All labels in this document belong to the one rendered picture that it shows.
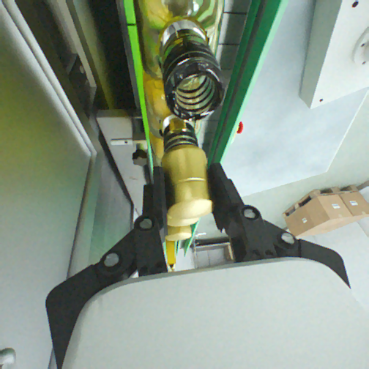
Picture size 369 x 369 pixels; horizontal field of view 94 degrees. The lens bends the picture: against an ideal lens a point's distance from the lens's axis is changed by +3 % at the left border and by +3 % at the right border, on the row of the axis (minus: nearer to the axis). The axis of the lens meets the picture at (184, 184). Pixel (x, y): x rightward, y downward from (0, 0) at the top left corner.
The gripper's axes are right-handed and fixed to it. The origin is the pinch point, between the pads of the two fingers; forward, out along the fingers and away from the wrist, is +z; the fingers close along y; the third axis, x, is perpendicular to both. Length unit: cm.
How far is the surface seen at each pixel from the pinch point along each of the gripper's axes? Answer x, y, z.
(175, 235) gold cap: -10.2, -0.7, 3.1
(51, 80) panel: 3.6, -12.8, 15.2
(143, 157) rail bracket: -9.4, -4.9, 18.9
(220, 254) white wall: -541, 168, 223
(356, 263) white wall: -325, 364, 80
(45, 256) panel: -7.0, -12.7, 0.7
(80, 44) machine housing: 4.8, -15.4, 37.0
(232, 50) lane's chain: 5.3, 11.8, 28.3
